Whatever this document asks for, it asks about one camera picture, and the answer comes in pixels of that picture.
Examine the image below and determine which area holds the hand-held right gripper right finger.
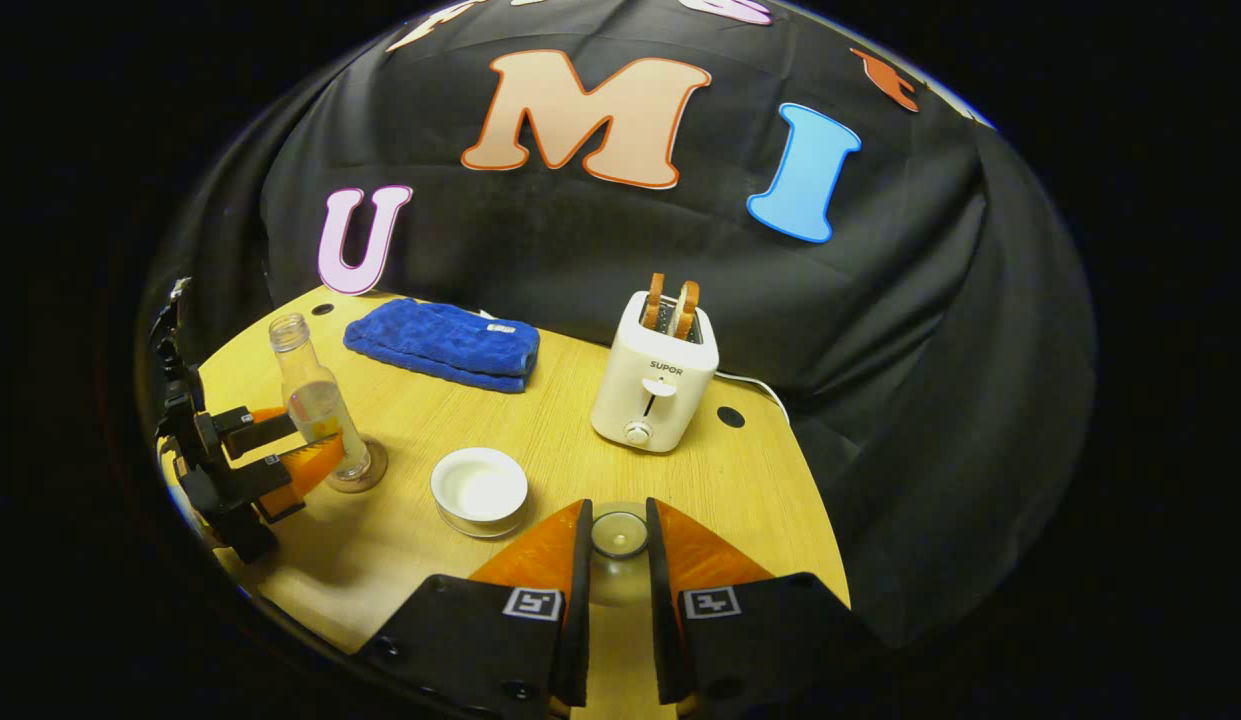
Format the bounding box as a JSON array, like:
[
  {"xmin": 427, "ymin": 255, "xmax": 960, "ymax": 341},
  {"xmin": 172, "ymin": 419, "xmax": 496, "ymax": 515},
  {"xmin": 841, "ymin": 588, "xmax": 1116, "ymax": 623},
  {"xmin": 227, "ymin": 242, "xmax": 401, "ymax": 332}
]
[{"xmin": 645, "ymin": 497, "xmax": 867, "ymax": 716}]

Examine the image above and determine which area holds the round cork coaster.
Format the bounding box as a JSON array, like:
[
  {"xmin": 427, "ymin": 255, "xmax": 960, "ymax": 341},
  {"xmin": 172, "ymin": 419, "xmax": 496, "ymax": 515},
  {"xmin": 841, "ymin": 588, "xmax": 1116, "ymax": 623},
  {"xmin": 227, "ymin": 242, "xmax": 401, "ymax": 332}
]
[{"xmin": 325, "ymin": 438, "xmax": 389, "ymax": 495}]

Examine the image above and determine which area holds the white teacup lid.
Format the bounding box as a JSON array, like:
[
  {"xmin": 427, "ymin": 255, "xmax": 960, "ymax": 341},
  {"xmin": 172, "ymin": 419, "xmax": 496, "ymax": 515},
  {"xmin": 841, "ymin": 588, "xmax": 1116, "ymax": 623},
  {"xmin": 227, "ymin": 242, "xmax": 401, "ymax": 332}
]
[{"xmin": 588, "ymin": 508, "xmax": 651, "ymax": 609}]

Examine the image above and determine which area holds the black backdrop cloth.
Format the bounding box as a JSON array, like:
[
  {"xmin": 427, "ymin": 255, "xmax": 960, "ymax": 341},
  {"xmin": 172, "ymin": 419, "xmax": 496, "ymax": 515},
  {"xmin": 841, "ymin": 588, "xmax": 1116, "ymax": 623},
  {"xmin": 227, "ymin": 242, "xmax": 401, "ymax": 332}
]
[{"xmin": 140, "ymin": 0, "xmax": 1097, "ymax": 651}]

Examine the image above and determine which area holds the white teacup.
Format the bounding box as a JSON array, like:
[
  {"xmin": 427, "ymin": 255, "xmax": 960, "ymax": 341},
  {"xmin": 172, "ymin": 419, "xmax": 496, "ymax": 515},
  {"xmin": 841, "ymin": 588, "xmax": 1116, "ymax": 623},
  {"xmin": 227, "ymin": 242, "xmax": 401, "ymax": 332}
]
[{"xmin": 430, "ymin": 447, "xmax": 530, "ymax": 533}]

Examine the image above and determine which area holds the clear water bottle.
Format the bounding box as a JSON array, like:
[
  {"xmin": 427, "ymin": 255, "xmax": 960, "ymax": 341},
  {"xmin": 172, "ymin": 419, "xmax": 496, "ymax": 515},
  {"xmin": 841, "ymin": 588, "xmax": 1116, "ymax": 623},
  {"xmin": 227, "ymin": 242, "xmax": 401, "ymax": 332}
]
[{"xmin": 269, "ymin": 312, "xmax": 373, "ymax": 483}]

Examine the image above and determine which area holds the white teacup saucer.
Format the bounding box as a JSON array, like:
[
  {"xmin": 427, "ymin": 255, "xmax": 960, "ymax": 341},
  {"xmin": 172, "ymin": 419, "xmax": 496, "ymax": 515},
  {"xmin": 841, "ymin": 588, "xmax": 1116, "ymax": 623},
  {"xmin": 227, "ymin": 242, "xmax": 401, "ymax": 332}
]
[{"xmin": 440, "ymin": 508, "xmax": 528, "ymax": 541}]

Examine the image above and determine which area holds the blue towel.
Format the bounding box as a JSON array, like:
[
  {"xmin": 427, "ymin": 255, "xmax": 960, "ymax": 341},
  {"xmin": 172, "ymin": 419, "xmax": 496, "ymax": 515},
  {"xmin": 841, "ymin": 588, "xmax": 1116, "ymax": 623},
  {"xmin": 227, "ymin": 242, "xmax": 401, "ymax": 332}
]
[{"xmin": 342, "ymin": 297, "xmax": 541, "ymax": 394}]

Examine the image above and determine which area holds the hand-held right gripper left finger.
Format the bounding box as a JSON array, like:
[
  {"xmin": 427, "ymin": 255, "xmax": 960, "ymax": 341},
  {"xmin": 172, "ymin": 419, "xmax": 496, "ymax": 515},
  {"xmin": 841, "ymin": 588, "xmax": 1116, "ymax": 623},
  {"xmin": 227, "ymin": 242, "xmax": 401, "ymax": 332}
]
[{"xmin": 355, "ymin": 498, "xmax": 594, "ymax": 717}]

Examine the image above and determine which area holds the white toaster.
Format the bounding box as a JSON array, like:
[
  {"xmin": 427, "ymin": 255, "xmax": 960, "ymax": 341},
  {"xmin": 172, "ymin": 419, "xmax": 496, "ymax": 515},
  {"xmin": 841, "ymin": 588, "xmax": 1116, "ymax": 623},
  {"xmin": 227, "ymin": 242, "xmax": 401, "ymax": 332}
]
[{"xmin": 590, "ymin": 290, "xmax": 721, "ymax": 454}]

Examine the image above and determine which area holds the white toaster power cable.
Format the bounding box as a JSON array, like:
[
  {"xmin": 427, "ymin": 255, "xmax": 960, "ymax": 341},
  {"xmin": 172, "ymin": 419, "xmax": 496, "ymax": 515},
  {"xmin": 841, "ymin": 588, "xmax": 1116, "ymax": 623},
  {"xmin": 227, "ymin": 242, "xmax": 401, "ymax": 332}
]
[{"xmin": 715, "ymin": 370, "xmax": 793, "ymax": 426}]

